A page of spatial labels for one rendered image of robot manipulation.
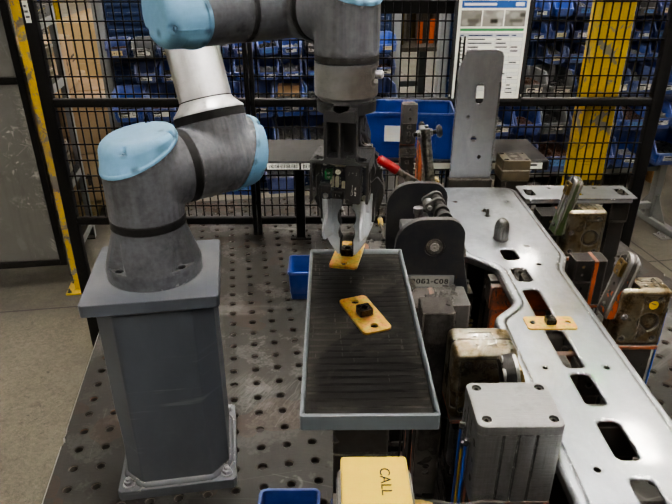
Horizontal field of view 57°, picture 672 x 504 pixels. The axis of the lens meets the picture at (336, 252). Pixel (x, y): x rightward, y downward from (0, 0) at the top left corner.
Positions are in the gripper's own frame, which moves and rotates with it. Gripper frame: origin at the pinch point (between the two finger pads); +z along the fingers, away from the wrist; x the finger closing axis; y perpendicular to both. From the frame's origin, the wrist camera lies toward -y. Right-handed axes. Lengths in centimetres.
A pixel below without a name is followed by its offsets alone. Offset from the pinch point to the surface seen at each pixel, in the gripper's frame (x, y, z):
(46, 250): -178, -167, 99
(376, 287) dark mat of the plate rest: 4.4, 2.3, 5.3
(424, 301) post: 10.8, -5.5, 11.5
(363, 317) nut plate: 3.8, 10.6, 5.0
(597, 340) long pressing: 39.0, -14.7, 21.3
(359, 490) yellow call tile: 7.2, 37.2, 5.3
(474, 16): 17, -119, -18
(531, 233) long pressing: 32, -56, 21
